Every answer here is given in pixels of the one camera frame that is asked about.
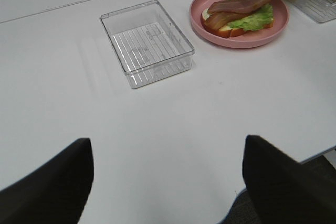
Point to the green lettuce leaf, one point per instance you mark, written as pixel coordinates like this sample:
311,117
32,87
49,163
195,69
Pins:
262,18

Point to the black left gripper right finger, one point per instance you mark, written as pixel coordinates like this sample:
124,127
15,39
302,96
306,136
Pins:
281,189

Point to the clear plastic tray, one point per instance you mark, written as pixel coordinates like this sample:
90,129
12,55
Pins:
320,11
148,43

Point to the bread slice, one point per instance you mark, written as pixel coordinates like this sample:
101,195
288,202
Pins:
224,32

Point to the right clear plastic tray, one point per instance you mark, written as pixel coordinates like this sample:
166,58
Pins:
320,11

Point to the left clear plastic tray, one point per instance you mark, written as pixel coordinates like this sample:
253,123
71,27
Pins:
148,43

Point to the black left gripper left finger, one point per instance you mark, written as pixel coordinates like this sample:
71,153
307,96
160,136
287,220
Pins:
56,192

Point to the bacon strip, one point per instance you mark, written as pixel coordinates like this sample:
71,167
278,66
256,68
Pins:
220,19
237,6

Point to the pink round plate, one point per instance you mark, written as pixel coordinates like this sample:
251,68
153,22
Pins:
250,39

